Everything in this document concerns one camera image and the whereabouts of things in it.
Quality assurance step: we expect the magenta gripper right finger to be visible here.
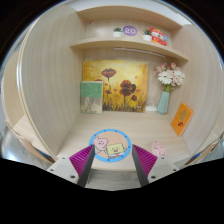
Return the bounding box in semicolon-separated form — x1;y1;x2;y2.
132;145;157;186

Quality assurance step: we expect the pink and white flower bouquet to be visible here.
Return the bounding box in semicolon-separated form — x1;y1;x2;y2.
155;62;185;93

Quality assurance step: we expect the small white device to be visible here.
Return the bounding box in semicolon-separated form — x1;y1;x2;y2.
145;101;156;112

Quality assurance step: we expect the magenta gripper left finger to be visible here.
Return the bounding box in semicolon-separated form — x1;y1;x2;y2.
69;145;95;187

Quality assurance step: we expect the round cartoon mouse pad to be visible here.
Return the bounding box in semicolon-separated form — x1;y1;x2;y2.
89;129;132;163

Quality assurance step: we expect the pink pig-shaped mouse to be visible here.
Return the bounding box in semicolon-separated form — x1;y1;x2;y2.
151;141;166;157

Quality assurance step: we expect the purple round number sign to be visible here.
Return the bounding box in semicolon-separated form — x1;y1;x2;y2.
123;25;137;36

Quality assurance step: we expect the yellow poppy flower painting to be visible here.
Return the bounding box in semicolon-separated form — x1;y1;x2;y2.
82;59;148;112

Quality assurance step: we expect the small potted plant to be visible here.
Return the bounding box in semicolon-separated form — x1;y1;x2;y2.
142;29;152;41
113;27;122;37

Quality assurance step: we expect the right small potted plant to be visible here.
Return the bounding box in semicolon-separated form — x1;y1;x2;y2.
142;29;152;41

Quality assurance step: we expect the green and beige book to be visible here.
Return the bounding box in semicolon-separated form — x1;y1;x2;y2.
80;81;103;114

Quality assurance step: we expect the red lucky figurine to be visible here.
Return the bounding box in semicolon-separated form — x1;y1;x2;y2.
149;27;168;46

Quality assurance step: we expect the teal ribbed vase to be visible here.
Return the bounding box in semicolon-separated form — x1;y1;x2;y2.
156;91;169;115

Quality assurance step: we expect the left small potted plant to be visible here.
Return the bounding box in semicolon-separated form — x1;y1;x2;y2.
113;27;122;37

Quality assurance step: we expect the wooden wall shelf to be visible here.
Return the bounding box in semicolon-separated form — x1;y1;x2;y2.
70;6;188;61

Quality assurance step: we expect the orange card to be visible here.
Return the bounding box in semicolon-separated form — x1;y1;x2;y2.
171;103;194;136

